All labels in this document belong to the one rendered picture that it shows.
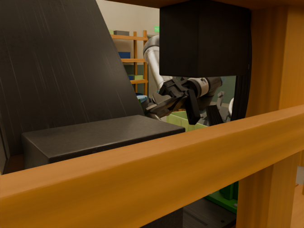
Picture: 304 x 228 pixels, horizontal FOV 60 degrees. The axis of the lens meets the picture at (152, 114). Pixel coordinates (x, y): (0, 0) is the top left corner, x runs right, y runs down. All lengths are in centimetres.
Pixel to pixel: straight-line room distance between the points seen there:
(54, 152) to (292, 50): 54
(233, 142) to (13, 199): 31
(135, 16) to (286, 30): 767
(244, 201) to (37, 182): 60
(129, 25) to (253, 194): 753
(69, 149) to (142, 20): 802
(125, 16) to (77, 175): 779
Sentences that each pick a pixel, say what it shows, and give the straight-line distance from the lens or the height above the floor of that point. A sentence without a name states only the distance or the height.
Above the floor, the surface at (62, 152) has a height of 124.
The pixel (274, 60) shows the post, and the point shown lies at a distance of 66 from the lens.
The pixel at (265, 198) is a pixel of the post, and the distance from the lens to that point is 74.
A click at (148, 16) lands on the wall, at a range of 861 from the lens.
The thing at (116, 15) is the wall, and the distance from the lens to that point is 781.
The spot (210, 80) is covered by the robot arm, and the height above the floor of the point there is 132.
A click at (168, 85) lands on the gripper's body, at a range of 86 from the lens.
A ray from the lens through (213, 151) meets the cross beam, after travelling 40.
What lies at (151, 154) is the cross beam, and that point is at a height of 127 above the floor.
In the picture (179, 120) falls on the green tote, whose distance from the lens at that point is 201.
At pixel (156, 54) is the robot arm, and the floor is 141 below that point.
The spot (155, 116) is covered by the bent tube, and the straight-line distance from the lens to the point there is 79.
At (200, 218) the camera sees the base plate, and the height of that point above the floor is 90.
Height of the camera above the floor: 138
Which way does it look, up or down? 12 degrees down
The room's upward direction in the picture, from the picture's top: straight up
